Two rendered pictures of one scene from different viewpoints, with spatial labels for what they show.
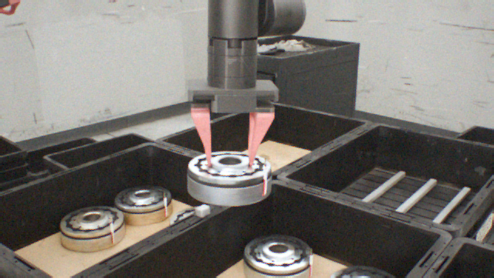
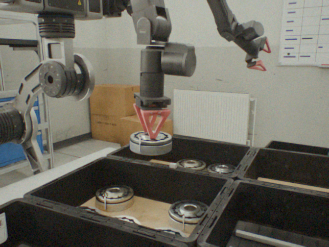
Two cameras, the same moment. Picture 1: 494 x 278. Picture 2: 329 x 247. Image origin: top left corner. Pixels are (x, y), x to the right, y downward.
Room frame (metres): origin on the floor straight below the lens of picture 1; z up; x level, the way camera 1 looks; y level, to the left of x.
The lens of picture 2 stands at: (0.46, -0.69, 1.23)
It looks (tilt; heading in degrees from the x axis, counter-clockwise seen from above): 13 degrees down; 78
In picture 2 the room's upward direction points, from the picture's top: straight up
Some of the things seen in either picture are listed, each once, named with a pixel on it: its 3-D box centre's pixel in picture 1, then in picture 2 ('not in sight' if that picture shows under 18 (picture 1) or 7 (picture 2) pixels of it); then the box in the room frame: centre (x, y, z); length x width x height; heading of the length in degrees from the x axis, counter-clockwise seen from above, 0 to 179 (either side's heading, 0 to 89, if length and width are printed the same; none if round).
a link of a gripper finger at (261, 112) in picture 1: (240, 127); (152, 118); (0.59, 0.01, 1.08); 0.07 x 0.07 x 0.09; 6
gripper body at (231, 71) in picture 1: (231, 69); (152, 87); (0.59, 0.02, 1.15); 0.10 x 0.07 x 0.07; 96
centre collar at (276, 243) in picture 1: (278, 249); (190, 209); (0.67, -0.05, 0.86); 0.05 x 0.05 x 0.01
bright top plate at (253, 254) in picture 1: (278, 252); (190, 210); (0.67, -0.05, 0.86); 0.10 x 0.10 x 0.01
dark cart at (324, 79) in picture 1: (282, 134); not in sight; (2.45, -0.19, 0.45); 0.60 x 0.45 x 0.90; 136
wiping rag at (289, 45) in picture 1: (292, 44); not in sight; (2.57, -0.23, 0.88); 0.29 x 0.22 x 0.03; 136
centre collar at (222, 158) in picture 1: (229, 163); (151, 135); (0.58, 0.02, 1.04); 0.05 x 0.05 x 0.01
